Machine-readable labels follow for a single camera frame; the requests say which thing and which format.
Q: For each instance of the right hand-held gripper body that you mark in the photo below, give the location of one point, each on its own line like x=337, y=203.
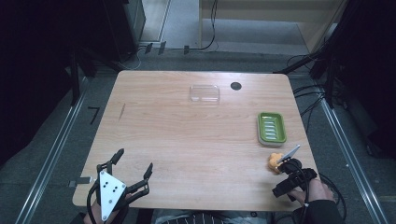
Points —
x=294, y=179

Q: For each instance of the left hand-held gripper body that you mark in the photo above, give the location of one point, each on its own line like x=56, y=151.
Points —
x=109, y=193

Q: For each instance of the orange soap bar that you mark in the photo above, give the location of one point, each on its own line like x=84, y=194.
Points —
x=274, y=161

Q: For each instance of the person's right hand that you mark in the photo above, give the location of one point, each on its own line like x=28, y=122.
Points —
x=316, y=191

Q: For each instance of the person's left hand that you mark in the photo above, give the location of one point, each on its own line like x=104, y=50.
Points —
x=93, y=214

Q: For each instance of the green soap dish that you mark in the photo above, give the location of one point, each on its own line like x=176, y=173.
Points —
x=271, y=129

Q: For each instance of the person's striped clothing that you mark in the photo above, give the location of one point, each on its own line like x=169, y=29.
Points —
x=193, y=218

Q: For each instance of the black metal stand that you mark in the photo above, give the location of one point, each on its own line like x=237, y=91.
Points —
x=323, y=62
x=77, y=71

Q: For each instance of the black round table grommet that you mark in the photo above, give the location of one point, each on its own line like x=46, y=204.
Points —
x=236, y=86

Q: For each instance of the clear plastic container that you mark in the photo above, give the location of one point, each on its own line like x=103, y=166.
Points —
x=205, y=94

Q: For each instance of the black cabinet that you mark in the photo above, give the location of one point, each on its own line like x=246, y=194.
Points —
x=124, y=28

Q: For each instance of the grey metal floor rail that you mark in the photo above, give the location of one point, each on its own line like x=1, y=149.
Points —
x=350, y=158
x=51, y=155

